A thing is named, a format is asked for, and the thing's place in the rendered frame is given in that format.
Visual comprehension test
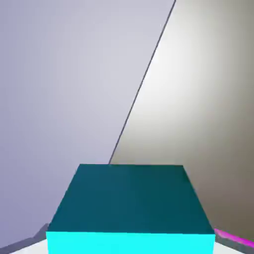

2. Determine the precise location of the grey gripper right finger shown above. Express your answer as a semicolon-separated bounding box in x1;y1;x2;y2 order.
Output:
214;233;254;254

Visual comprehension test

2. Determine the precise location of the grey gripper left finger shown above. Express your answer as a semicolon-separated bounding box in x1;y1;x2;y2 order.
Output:
0;222;50;254

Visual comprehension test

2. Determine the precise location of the small cyan cube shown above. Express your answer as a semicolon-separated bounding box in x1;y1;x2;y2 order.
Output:
46;163;216;254

